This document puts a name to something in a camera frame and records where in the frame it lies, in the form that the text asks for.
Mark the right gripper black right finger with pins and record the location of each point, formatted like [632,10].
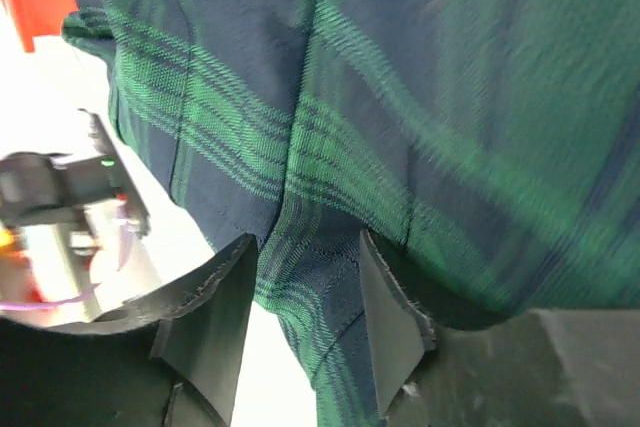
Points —
[439,360]

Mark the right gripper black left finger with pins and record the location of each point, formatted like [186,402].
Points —
[171,358]

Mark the green plaid skirt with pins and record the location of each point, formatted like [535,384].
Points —
[494,142]

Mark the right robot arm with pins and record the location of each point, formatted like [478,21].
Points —
[71,232]

